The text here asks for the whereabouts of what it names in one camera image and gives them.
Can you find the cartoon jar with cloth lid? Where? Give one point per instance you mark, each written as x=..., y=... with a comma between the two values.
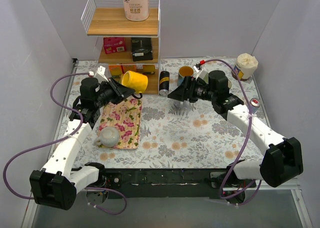
x=245, y=66

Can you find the black coffee bag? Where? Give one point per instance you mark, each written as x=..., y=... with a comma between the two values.
x=141, y=49

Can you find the floral serving tray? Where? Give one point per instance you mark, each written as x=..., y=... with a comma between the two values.
x=126, y=118

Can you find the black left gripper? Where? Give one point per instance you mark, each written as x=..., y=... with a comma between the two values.
x=114, y=90

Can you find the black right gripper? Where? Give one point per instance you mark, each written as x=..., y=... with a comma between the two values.
x=187, y=86

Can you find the wooden wire shelf rack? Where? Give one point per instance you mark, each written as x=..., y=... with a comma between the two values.
x=105, y=20

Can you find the grey-blue mug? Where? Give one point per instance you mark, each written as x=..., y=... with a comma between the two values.
x=179, y=104

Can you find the yellow mug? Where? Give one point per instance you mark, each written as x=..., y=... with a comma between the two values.
x=136, y=81

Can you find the cream ceramic mug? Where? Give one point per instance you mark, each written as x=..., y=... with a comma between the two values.
x=229, y=84

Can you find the blue butterfly ceramic mug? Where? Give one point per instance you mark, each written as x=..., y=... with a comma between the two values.
x=183, y=72

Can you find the white ceramic mug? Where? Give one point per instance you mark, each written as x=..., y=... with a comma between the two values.
x=108, y=137

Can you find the floral tablecloth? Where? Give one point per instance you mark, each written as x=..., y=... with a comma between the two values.
x=189, y=136

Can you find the yellow box left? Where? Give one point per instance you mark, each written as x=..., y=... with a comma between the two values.
x=115, y=70

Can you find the yellow box middle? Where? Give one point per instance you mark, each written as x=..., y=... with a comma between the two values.
x=126, y=68

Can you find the black beverage can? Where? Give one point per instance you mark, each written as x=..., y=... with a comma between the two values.
x=164, y=82

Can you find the wrapped toilet paper roll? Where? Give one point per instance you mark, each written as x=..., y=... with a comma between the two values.
x=136, y=10

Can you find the red tissue box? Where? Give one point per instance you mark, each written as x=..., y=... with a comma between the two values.
x=114, y=45

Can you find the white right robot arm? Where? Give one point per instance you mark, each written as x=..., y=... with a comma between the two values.
x=282, y=157

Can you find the yellow box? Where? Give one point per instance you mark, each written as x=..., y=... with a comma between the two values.
x=115, y=70
x=149, y=69
x=126, y=68

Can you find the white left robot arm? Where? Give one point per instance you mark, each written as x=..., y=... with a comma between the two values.
x=55, y=185

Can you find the yellow box right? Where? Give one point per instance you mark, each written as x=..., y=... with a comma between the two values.
x=149, y=69

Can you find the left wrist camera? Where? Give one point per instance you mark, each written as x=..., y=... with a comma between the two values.
x=99, y=74

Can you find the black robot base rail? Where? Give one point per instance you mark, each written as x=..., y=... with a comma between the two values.
x=164, y=182

